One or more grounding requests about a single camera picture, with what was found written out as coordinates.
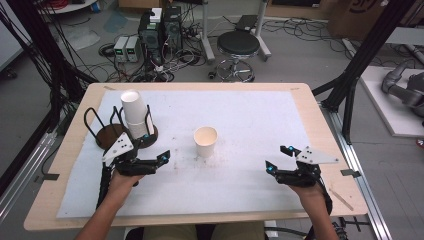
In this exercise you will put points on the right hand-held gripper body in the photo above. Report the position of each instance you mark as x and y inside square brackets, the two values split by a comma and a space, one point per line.
[311, 156]

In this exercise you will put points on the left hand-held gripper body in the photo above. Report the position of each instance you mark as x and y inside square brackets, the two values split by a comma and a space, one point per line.
[120, 146]

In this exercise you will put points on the stack of white paper cups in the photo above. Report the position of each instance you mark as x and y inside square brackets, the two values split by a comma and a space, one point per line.
[133, 110]

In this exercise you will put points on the single white paper cup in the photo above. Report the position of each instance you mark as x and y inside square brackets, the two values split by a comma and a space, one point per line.
[206, 141]

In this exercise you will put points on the person's right hand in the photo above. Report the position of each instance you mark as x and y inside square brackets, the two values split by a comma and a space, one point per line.
[310, 195]

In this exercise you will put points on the person's left hand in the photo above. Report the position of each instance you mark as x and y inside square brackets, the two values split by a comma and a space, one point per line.
[121, 186]

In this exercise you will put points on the black tape strip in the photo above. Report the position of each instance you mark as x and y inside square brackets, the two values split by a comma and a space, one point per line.
[48, 177]
[350, 173]

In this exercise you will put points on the thin wooden stick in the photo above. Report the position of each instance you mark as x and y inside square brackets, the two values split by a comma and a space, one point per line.
[340, 199]

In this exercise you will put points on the white table mat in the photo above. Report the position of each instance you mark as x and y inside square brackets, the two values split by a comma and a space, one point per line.
[240, 113]

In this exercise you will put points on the person's khaki trousers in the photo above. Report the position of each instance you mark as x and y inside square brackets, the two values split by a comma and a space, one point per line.
[233, 232]

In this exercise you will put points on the white floor board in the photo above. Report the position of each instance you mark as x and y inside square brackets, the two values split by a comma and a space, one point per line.
[380, 106]

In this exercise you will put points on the grey power supply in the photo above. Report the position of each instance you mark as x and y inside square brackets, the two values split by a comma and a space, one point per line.
[133, 48]
[120, 48]

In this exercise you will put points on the black computer tower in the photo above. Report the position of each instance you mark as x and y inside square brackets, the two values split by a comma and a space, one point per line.
[150, 36]
[172, 28]

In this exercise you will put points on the white desk with grey leg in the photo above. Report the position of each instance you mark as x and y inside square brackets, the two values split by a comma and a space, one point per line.
[207, 40]

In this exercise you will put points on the black round stool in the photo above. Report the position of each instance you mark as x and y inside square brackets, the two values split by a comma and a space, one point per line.
[238, 42]

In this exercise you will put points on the brown cardboard box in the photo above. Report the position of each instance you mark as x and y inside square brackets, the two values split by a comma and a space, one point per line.
[350, 16]

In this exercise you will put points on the aluminium rail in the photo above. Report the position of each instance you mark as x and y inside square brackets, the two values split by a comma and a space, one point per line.
[363, 186]
[23, 180]

